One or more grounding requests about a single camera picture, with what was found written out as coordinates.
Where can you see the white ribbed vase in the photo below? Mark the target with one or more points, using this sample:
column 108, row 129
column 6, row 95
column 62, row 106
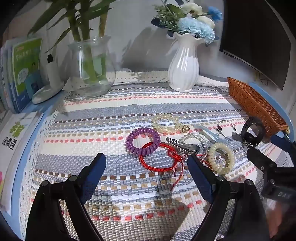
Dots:
column 182, row 69

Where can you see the striped woven mat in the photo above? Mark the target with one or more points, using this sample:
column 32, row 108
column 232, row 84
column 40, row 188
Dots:
column 115, row 120

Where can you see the black wrist watch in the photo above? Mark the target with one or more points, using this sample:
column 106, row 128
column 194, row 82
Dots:
column 244, row 135

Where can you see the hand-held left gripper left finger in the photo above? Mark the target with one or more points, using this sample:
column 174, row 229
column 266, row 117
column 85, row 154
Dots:
column 92, row 176

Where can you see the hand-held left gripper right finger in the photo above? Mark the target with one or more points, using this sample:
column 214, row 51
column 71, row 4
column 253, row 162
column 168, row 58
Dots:
column 201, row 176

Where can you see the green cover book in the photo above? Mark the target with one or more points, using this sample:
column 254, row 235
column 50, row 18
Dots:
column 25, row 69

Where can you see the silver hair clip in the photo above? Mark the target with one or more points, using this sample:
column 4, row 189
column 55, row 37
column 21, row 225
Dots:
column 182, row 144

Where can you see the person's right hand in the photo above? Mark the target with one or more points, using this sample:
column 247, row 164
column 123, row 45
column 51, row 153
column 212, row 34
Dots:
column 276, row 222

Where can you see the black television screen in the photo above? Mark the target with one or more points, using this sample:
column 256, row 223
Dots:
column 254, row 34

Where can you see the white and green booklet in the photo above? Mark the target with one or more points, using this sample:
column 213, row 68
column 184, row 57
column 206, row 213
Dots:
column 13, row 150

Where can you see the brown wicker basket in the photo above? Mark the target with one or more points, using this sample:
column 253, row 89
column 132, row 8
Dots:
column 254, row 102

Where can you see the light blue hair clip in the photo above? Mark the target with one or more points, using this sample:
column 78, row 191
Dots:
column 208, row 132

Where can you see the white book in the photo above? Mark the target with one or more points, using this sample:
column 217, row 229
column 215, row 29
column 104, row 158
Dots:
column 5, row 76

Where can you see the blue and white flower bouquet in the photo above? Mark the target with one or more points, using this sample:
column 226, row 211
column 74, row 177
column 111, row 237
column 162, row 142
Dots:
column 196, row 25

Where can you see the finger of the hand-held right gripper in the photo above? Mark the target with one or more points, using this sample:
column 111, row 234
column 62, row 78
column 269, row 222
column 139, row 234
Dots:
column 261, row 160
column 281, row 143

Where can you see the white desk lamp base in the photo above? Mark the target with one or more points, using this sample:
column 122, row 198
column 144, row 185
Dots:
column 52, row 76

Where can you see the glass vase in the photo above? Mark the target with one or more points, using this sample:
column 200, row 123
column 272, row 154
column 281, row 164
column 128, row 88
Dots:
column 92, row 85

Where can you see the green bamboo plant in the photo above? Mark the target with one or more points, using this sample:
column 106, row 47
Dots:
column 78, row 27

